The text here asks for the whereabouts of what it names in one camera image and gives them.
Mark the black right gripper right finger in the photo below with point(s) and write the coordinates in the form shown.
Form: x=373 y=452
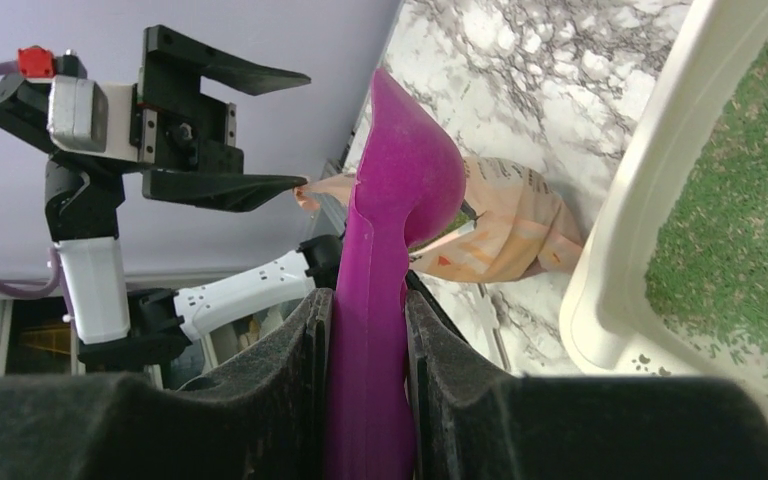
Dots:
x=476 y=421

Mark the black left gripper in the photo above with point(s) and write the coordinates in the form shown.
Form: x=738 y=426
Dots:
x=202 y=146

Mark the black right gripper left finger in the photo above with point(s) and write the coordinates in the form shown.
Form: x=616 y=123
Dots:
x=259 y=415

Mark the orange cat litter bag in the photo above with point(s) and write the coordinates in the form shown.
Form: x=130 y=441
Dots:
x=470 y=220

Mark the magenta plastic litter scoop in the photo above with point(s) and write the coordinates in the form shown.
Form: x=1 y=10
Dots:
x=369 y=425

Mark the grey bag sealing clip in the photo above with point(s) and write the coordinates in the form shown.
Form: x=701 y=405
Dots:
x=491 y=328

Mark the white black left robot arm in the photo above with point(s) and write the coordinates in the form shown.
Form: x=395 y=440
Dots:
x=148 y=319

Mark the white plastic litter box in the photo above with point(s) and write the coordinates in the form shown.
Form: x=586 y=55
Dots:
x=607 y=325

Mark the green cat litter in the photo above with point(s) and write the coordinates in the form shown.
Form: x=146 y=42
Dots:
x=708 y=277

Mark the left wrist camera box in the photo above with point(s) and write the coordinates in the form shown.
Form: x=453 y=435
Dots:
x=86 y=117

